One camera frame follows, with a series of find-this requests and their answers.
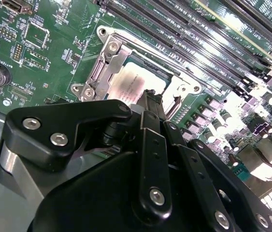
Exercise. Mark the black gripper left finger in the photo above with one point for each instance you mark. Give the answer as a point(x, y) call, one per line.
point(41, 137)

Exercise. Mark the metal socket cover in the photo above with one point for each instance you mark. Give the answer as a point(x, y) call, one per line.
point(112, 70)

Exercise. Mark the silver topped CPU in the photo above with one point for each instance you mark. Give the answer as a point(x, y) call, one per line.
point(135, 82)

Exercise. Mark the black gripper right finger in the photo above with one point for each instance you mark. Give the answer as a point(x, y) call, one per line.
point(222, 193)

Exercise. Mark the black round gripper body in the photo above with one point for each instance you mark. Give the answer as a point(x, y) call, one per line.
point(90, 200)

